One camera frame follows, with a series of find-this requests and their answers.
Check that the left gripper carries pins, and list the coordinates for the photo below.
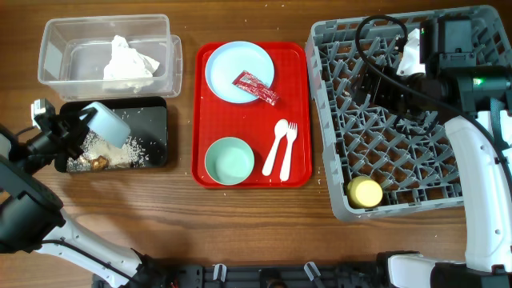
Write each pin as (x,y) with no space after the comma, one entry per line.
(66,124)

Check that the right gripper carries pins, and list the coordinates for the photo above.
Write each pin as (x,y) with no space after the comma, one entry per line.
(379,98)

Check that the light blue food bowl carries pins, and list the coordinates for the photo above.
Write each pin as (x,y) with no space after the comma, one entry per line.
(107,125)

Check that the white napkin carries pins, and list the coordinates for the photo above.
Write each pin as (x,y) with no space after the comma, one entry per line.
(127,62)

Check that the yellow plastic cup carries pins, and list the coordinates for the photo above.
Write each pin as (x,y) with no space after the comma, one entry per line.
(364,192)

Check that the red sauce packet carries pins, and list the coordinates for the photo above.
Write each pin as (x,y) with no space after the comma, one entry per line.
(252,85)

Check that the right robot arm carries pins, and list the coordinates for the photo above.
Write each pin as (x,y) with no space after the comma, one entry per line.
(474,102)

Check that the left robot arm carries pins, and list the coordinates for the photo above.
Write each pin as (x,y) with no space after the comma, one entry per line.
(33,217)

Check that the grey dishwasher rack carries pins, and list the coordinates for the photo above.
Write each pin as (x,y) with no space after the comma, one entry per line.
(411,161)

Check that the food scraps and rice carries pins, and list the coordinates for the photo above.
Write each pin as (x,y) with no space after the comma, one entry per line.
(98,155)

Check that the black plastic tray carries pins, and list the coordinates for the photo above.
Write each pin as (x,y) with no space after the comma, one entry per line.
(147,119)

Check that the clear plastic bin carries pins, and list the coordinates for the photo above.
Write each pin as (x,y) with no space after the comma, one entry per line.
(75,51)

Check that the white plastic fork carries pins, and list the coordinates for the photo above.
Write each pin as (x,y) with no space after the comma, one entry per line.
(291,136)

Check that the white plastic spoon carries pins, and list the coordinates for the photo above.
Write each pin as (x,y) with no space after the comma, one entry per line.
(280,130)

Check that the red serving tray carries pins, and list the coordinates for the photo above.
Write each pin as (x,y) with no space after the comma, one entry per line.
(254,122)

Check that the mint green bowl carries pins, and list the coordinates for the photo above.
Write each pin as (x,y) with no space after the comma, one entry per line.
(229,161)

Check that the light blue plate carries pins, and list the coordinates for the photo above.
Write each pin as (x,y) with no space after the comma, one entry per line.
(228,61)

